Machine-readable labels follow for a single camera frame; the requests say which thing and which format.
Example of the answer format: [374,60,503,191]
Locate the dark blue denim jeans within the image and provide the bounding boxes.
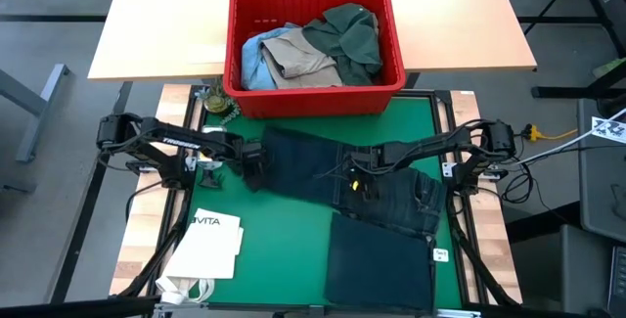
[251,126,449,312]

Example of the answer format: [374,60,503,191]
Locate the red plastic laundry bin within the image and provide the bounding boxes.
[222,0,407,119]

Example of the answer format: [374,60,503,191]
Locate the clear package with orange label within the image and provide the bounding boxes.
[198,124,229,170]

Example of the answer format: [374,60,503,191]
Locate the small potted succulent plant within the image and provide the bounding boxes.
[195,78,242,126]

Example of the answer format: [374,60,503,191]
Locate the green table mat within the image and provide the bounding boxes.
[188,96,464,309]

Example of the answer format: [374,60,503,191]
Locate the light blue garment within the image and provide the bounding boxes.
[241,23,299,92]

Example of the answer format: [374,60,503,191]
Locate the white printed tote bag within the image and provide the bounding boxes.
[156,207,246,305]

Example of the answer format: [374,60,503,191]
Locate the beige khaki garment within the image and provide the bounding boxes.
[261,26,343,90]

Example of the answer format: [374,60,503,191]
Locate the dark green button shirt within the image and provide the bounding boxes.
[301,2,383,87]

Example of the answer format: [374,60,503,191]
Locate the light wooden table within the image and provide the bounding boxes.
[87,0,538,82]

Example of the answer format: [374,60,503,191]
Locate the black table leg bar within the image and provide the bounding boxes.
[48,80,134,304]

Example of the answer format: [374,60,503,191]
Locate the grey metal table leg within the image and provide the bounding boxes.
[0,62,69,162]

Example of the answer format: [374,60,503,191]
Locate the dark grey box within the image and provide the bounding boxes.
[508,224,612,315]

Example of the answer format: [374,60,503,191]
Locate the dark grey case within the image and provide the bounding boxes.
[578,97,626,244]

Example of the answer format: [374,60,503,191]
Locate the black horizontal bar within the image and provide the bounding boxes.
[0,296,162,318]

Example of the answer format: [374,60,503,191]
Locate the white tag with black logo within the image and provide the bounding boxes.
[591,115,626,144]

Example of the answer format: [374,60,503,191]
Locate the light green object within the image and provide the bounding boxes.
[592,57,626,77]

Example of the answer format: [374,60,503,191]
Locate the black keyboard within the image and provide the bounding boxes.
[607,247,626,317]

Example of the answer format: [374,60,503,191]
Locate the black aluminium table frame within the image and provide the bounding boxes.
[110,84,522,318]

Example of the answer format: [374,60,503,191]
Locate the black thick cable bundle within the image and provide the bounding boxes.
[114,195,190,299]
[449,209,520,307]

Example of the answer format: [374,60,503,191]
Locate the yellow plug with cable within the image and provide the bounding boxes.
[525,122,578,143]

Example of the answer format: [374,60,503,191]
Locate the silver metal bracket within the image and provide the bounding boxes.
[425,307,483,318]

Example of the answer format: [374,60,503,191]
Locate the white cable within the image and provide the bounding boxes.
[517,107,626,165]

